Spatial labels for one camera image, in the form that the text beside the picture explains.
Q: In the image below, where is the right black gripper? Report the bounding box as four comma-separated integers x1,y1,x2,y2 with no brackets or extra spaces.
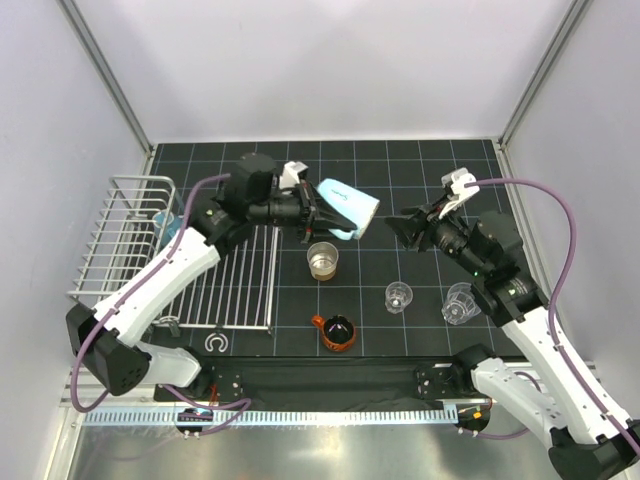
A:
385,193,489,279

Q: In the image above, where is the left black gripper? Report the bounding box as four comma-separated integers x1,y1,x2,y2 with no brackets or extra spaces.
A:
247,179,355,243

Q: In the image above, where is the light blue tall mug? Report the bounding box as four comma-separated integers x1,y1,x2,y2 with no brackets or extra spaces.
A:
317,178,380,241

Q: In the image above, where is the orange black ceramic cup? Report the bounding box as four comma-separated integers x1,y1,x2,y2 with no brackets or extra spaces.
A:
311,315,356,352

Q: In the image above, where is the blue ceramic mug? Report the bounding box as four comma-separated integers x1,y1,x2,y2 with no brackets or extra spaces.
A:
152,210,182,249

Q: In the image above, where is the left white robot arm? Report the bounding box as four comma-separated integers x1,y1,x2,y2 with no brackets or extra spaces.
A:
66,152,364,401

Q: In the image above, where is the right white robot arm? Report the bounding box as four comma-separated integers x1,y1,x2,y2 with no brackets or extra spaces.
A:
384,201,639,479

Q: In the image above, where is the steel tumbler cup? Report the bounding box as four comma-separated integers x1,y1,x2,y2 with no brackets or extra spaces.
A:
306,242,339,281

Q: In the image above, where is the small clear glass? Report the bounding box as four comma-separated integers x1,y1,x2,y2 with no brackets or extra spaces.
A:
385,281,413,314

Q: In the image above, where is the black grid mat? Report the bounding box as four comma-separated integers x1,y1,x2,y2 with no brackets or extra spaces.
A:
144,140,519,358

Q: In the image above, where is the large clear plastic cup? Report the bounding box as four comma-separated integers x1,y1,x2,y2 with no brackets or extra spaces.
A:
441,282,481,325

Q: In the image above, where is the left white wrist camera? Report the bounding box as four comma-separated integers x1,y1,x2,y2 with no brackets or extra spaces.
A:
279,161,308,189

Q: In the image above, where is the metal wire dish rack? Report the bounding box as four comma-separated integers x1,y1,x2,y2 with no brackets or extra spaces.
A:
66,173,281,338

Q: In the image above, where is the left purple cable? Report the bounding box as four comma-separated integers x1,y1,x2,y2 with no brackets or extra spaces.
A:
71,173,252,436

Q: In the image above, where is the purple cable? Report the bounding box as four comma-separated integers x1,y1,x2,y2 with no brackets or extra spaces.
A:
464,178,640,451
71,173,252,436

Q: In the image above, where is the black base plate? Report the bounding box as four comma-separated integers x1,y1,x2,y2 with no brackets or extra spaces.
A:
180,355,484,412

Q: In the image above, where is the slotted cable duct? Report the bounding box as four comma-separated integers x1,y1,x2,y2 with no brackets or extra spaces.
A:
83,405,458,428

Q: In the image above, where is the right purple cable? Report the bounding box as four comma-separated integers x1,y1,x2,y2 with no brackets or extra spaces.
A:
464,178,640,451

